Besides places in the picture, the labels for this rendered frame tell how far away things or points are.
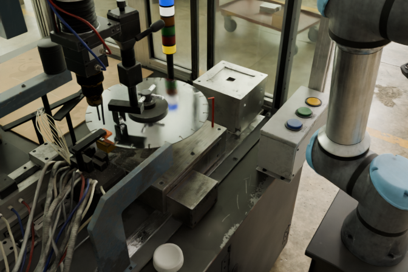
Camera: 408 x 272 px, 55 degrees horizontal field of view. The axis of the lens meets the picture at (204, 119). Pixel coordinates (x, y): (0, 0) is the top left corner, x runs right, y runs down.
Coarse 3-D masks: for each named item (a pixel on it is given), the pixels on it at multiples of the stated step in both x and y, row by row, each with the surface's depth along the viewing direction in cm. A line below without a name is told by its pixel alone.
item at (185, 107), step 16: (144, 80) 118; (160, 80) 118; (176, 80) 118; (112, 96) 111; (128, 96) 111; (176, 96) 111; (192, 96) 111; (96, 112) 104; (176, 112) 104; (192, 112) 104; (208, 112) 104; (96, 128) 99; (112, 128) 99; (128, 128) 99; (144, 128) 99; (160, 128) 99; (176, 128) 99; (192, 128) 99; (112, 144) 94; (128, 144) 94; (144, 144) 94; (160, 144) 94
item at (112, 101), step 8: (128, 88) 92; (136, 88) 93; (136, 96) 94; (112, 104) 96; (120, 104) 96; (128, 104) 96; (136, 104) 95; (112, 112) 98; (120, 112) 100; (128, 112) 96; (136, 112) 96
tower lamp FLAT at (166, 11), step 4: (160, 8) 119; (164, 8) 118; (168, 8) 118; (172, 8) 119; (160, 12) 120; (164, 12) 119; (168, 12) 119; (172, 12) 120; (164, 16) 120; (168, 16) 120
